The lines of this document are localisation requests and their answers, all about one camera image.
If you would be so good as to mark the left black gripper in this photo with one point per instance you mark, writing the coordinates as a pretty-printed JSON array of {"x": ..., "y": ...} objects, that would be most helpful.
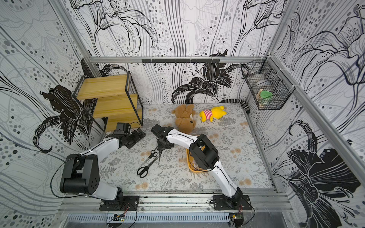
[{"x": 138, "y": 137}]

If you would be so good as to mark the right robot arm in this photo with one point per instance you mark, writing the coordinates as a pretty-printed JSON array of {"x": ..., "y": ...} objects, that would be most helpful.
[{"x": 205, "y": 155}]

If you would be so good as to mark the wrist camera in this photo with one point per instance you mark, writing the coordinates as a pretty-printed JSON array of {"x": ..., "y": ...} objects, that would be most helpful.
[
  {"x": 122, "y": 129},
  {"x": 158, "y": 130}
]

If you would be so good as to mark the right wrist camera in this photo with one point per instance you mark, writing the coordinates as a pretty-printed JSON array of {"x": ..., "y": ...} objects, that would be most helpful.
[{"x": 158, "y": 130}]

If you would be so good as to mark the floral table mat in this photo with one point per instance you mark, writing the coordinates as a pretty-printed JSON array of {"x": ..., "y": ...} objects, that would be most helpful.
[{"x": 231, "y": 135}]

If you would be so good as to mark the yellow plastic storage box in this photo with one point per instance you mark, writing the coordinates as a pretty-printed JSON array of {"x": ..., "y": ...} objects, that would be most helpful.
[{"x": 192, "y": 165}]

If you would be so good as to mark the brown teddy bear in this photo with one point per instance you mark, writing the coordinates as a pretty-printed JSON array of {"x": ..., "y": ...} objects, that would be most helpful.
[{"x": 184, "y": 118}]

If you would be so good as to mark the black wire basket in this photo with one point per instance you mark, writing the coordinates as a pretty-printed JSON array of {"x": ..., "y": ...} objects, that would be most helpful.
[{"x": 265, "y": 74}]

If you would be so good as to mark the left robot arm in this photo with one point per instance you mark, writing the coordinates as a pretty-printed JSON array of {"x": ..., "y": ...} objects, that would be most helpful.
[{"x": 81, "y": 175}]

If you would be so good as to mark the green lidded jar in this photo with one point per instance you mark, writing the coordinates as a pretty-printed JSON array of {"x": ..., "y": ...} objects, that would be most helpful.
[{"x": 265, "y": 98}]

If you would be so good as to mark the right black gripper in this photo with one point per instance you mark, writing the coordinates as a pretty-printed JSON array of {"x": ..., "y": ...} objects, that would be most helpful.
[{"x": 163, "y": 143}]

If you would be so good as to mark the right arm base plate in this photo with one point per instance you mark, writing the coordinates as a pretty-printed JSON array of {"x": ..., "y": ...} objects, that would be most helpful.
[{"x": 223, "y": 203}]

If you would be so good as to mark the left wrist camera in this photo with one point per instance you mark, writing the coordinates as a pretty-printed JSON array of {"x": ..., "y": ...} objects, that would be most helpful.
[{"x": 122, "y": 129}]

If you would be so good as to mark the yellow plush toy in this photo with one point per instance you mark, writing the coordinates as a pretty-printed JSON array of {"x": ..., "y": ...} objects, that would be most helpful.
[{"x": 210, "y": 114}]

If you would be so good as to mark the small circuit board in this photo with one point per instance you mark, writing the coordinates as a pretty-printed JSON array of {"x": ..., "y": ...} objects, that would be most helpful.
[{"x": 119, "y": 218}]

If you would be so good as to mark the wooden shelf black frame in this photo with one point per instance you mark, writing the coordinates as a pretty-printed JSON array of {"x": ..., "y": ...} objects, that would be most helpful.
[{"x": 117, "y": 100}]

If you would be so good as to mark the small black scissors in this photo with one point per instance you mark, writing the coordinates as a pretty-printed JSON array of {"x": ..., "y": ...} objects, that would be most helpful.
[{"x": 153, "y": 154}]

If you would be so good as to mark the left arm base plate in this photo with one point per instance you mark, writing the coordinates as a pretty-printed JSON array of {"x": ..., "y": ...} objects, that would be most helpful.
[{"x": 127, "y": 203}]

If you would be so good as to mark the large black scissors front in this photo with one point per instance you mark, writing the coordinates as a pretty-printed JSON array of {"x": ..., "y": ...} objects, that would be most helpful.
[{"x": 144, "y": 168}]

